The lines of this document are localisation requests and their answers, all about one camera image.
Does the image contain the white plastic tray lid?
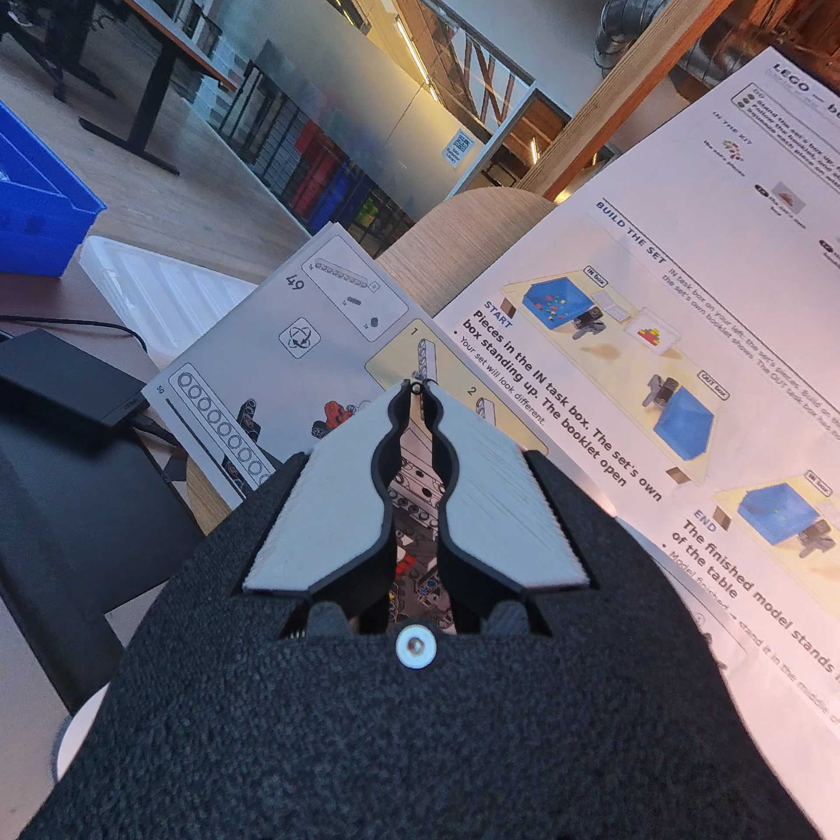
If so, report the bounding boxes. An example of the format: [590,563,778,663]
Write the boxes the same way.
[79,235,258,368]

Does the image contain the blue plastic bin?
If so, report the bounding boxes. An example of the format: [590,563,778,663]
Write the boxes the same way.
[0,98,107,278]

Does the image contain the spiral metal duct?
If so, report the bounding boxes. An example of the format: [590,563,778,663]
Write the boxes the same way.
[594,0,775,89]

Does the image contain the wooden post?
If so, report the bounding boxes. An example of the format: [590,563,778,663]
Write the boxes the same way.
[518,0,736,198]

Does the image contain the wooden table black legs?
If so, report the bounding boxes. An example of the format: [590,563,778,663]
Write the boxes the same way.
[0,0,238,177]

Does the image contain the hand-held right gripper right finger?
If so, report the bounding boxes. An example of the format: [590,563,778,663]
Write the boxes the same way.
[420,381,592,601]

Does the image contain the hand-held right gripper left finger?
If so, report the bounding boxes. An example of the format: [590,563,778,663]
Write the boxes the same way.
[241,381,413,599]

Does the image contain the black power adapter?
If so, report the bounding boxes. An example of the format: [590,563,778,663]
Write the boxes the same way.
[0,328,151,447]

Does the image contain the grey building instruction booklet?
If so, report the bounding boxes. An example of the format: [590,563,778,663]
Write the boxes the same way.
[141,222,552,634]

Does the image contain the white lamp stand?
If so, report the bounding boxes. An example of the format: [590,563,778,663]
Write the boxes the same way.
[52,187,559,782]

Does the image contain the black cable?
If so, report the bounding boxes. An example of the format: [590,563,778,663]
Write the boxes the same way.
[131,412,181,448]
[0,315,148,355]

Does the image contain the white printed instruction sheet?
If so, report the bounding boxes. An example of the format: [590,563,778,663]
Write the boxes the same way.
[433,46,840,840]

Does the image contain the shelf of coloured storage bins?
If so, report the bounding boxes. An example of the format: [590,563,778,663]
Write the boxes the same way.
[217,59,421,260]

